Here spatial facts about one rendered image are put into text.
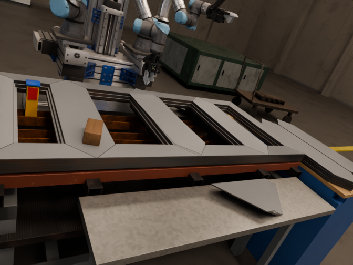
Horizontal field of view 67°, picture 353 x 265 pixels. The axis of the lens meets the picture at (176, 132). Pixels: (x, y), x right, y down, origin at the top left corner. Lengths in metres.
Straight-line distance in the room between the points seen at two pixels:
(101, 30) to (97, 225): 1.44
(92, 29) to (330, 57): 11.58
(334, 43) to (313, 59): 0.96
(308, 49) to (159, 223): 12.86
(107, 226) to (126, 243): 0.08
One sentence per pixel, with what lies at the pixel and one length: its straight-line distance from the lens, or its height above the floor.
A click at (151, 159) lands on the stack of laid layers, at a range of 1.05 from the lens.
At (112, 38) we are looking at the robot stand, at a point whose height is 1.06.
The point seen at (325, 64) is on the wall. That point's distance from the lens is 12.96.
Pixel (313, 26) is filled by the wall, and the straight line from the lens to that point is 13.69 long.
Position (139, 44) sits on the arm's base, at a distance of 2.03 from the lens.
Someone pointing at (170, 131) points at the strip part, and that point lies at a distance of 1.29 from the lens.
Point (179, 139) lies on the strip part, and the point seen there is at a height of 0.87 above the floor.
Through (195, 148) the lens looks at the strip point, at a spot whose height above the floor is 0.87.
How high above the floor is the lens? 1.40
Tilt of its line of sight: 24 degrees down
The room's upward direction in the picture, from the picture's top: 19 degrees clockwise
